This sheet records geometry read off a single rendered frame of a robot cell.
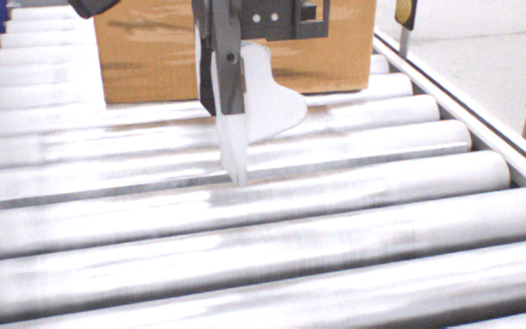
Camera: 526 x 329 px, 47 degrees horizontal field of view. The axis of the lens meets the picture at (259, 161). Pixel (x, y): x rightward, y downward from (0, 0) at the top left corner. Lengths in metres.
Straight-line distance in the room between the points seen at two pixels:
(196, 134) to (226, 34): 0.24
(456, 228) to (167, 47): 0.33
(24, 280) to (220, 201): 0.16
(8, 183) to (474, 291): 0.38
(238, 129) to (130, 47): 0.27
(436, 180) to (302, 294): 0.20
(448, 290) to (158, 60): 0.37
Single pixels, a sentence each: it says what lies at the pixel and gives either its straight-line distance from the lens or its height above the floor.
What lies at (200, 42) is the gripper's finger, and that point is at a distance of 0.45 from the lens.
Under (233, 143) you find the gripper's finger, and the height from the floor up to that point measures 0.83.
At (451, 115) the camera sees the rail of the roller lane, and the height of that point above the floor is 0.74.
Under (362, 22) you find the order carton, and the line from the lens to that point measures 0.65.
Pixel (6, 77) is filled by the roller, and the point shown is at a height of 0.74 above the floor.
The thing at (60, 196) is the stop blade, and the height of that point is 0.74.
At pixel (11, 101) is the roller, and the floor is 0.74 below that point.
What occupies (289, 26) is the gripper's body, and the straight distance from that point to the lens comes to 0.40.
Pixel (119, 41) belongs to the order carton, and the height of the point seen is 0.82.
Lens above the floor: 1.01
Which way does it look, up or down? 30 degrees down
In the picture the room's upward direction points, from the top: straight up
